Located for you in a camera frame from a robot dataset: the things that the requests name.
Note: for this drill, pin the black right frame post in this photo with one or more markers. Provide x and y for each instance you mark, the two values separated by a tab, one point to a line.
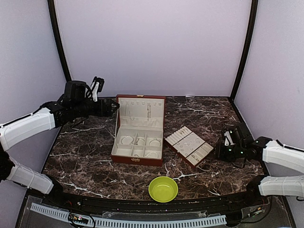
245	51

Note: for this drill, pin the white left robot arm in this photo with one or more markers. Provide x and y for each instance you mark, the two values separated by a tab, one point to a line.
78	100

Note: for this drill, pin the brown wooden jewelry box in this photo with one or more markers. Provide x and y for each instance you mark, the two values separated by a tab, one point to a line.
139	120

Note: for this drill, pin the white slotted cable duct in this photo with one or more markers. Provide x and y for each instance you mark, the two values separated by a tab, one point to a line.
80	220

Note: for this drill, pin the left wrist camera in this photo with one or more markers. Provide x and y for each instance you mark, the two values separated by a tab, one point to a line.
96	87

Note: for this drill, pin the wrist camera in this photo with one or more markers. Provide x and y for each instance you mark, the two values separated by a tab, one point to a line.
96	87
230	136

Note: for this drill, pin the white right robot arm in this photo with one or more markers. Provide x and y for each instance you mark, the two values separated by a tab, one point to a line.
240	144

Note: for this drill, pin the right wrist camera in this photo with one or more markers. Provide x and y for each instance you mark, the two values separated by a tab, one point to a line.
230	136

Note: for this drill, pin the brown ring earring tray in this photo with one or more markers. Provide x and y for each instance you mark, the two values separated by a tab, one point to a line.
189	146

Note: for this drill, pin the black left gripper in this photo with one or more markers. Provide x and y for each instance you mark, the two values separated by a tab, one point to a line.
108	112

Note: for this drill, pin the black left frame post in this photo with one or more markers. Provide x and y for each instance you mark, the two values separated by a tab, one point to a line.
58	41

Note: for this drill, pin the black frame post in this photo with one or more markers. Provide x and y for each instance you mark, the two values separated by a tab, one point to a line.
58	41
245	51

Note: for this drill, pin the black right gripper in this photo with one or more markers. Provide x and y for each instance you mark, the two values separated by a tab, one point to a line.
220	154

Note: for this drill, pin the green bowl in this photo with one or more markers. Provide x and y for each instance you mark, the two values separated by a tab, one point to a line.
163	189

